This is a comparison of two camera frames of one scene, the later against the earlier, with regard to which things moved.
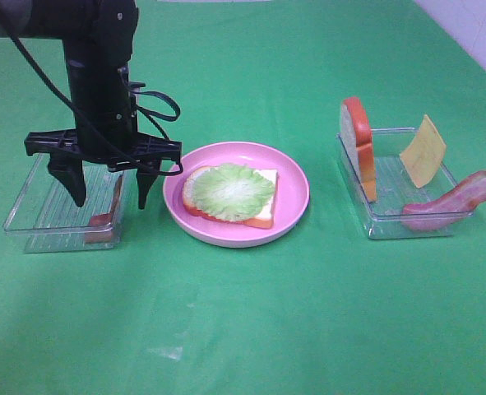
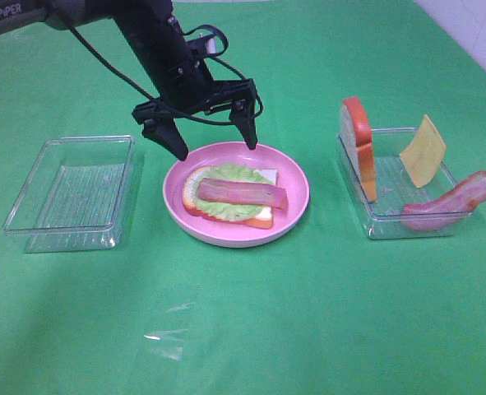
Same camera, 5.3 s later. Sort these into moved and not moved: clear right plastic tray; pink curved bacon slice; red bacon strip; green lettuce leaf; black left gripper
Moved: black left gripper; red bacon strip
Not moved: green lettuce leaf; clear right plastic tray; pink curved bacon slice
